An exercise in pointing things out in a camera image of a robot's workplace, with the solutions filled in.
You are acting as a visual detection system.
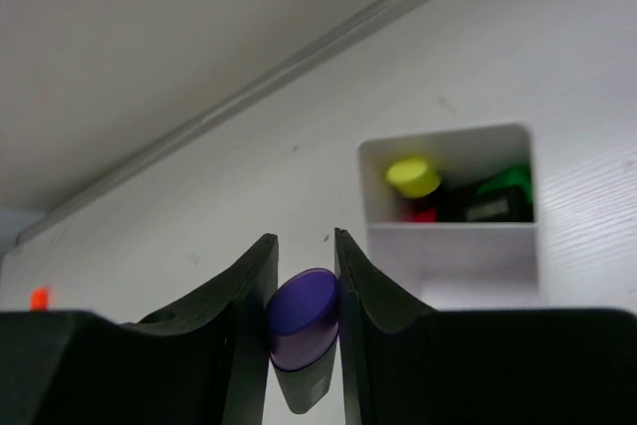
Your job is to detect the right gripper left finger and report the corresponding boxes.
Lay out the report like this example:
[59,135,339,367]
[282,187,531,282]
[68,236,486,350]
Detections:
[125,233,279,424]

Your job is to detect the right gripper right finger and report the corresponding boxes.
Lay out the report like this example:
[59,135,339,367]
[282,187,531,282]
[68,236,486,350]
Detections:
[334,229,434,424]

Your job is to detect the purple cap highlighter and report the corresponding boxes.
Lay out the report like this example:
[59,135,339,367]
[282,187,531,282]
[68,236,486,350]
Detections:
[266,268,339,415]

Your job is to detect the pink cap highlighter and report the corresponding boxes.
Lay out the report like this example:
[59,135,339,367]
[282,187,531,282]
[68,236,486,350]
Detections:
[403,197,438,223]

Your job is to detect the white pen holder box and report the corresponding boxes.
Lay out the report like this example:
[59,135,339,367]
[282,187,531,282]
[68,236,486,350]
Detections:
[358,123,541,310]

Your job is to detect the yellow cap highlighter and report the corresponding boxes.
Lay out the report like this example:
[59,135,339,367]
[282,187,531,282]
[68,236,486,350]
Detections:
[385,156,442,199]

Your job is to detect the green cap highlighter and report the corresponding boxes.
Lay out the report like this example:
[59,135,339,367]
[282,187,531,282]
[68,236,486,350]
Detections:
[437,164,533,223]

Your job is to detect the orange cap highlighter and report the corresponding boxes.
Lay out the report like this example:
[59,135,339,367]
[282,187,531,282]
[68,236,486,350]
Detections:
[30,287,51,312]

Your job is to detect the aluminium table rail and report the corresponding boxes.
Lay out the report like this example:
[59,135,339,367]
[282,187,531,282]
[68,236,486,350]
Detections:
[14,0,519,247]

